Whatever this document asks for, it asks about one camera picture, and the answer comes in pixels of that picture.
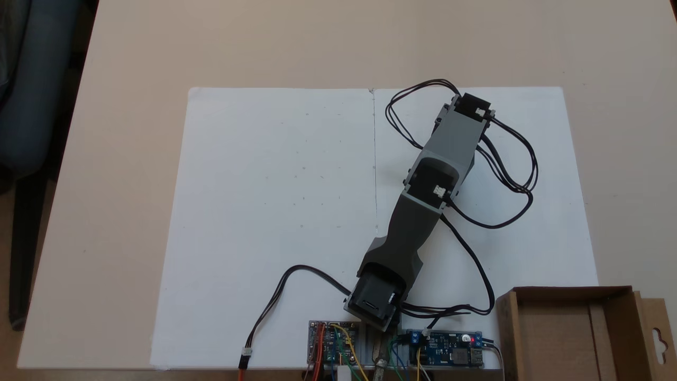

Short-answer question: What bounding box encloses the brown cardboard box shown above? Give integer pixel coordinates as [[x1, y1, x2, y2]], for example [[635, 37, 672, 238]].
[[496, 286, 677, 381]]

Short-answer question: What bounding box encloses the metal stand pole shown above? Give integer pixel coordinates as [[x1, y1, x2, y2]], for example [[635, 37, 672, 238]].
[[372, 339, 391, 381]]

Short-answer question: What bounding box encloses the black gripper motor cable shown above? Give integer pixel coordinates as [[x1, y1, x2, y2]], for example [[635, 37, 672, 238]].
[[385, 78, 462, 150]]

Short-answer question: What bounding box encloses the circuit board with coloured wires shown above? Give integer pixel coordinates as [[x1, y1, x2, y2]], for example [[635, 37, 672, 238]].
[[308, 320, 367, 371]]

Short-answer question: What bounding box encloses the black elbow motor cable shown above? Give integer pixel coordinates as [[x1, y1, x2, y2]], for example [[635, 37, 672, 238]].
[[401, 188, 535, 319]]

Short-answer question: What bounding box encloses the black wrist motor cable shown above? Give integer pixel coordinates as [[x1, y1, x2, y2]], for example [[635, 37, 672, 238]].
[[475, 117, 540, 194]]

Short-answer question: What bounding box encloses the dark blue chair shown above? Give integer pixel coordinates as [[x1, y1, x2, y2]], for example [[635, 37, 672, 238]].
[[0, 0, 99, 332]]

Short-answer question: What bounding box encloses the blue circuit board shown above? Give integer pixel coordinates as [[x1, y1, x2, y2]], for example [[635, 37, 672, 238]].
[[406, 329, 485, 369]]

